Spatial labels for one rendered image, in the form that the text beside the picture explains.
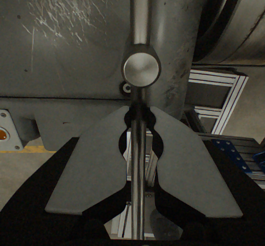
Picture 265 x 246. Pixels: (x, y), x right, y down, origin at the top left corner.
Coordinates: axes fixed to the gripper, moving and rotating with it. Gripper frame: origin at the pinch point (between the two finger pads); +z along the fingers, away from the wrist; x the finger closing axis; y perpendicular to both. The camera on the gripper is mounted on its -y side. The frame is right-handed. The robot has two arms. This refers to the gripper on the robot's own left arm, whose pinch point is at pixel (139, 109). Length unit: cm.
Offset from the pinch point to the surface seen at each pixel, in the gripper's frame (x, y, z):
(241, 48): 14.9, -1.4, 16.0
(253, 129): 120, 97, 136
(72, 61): -7.7, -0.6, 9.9
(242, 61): 17.8, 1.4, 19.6
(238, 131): 107, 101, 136
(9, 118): -17.8, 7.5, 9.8
